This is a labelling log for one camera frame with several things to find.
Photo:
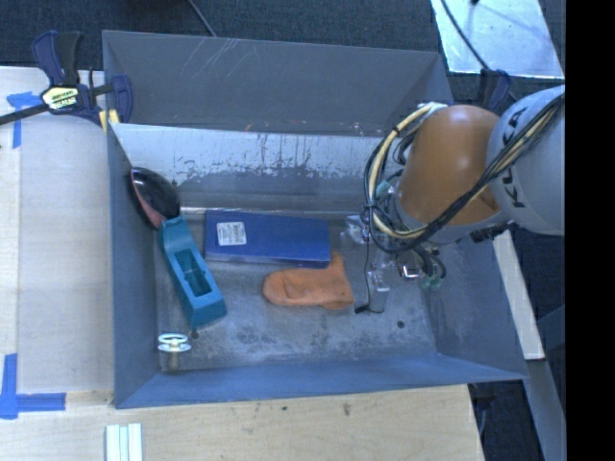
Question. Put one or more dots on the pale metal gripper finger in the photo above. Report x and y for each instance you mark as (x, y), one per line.
(376, 275)
(381, 300)

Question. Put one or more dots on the orange cloth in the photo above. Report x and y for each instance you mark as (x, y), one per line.
(307, 288)

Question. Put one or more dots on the grey metal bin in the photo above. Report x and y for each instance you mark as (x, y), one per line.
(298, 334)

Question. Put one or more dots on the blue flat box white label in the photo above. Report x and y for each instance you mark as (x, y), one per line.
(278, 238)

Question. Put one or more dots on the teal plastic hollow block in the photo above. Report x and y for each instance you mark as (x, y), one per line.
(192, 276)

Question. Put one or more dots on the silver metal bolt with washers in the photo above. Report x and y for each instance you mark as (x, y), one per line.
(174, 345)

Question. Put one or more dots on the glossy black and red oval object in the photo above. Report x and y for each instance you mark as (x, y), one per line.
(156, 200)

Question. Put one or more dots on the pale wood board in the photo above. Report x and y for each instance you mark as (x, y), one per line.
(62, 257)

